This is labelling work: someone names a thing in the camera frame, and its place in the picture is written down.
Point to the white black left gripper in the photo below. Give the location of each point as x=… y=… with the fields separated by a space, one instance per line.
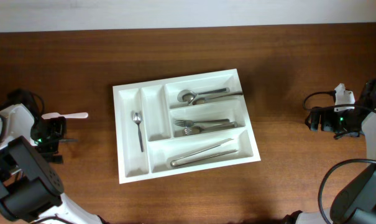
x=58 y=123

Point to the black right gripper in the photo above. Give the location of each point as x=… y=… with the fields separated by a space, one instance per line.
x=325 y=123

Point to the small silver teaspoon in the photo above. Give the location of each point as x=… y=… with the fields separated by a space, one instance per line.
x=68 y=140
x=137 y=119

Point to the pink plastic knife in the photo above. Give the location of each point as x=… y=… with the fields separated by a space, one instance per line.
x=82 y=115

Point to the large silver spoon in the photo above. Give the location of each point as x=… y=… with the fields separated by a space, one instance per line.
x=204 y=100
x=188 y=96

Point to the silver fork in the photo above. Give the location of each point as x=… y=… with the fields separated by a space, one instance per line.
x=198 y=129
x=189 y=123

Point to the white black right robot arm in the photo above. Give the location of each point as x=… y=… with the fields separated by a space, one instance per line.
x=354 y=117

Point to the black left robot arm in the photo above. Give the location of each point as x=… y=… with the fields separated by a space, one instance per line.
x=30 y=189

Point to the white plastic cutlery tray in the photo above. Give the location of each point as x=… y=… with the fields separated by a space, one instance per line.
x=157 y=103

